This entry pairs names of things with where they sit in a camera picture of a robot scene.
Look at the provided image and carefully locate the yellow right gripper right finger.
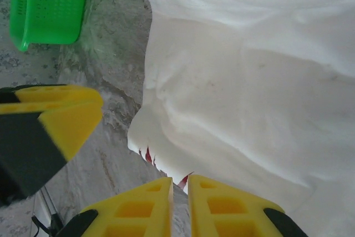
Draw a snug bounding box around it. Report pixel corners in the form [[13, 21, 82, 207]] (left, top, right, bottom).
[[188, 174, 308, 237]]

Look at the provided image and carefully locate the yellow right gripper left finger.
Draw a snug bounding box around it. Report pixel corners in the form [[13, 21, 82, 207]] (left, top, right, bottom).
[[57, 177, 174, 237]]

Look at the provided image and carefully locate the white t-shirt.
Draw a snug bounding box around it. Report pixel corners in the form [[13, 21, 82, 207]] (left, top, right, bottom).
[[127, 0, 355, 237]]

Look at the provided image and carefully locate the green plastic basket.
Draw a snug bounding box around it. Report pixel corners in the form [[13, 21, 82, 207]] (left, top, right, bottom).
[[9, 0, 90, 52]]

